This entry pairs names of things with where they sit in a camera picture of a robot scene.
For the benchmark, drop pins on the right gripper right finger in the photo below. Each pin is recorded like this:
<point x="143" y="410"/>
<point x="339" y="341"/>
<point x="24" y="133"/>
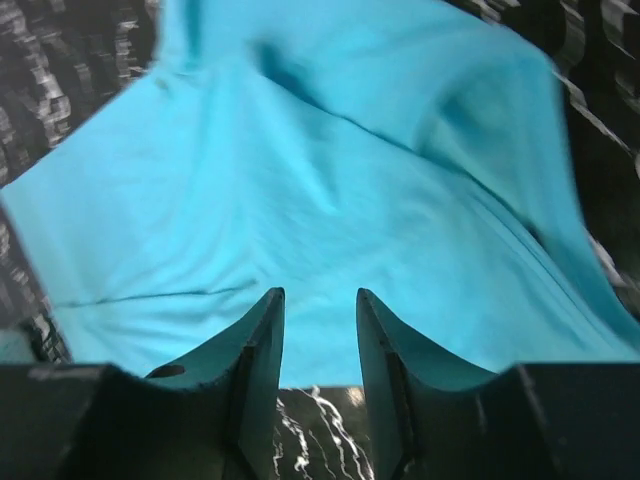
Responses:
<point x="433" y="415"/>

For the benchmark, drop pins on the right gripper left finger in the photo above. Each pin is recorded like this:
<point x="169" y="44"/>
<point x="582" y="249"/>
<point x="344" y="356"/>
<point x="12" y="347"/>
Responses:
<point x="206" y="415"/>

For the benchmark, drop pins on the bright blue t shirt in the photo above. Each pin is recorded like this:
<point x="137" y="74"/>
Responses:
<point x="405" y="147"/>

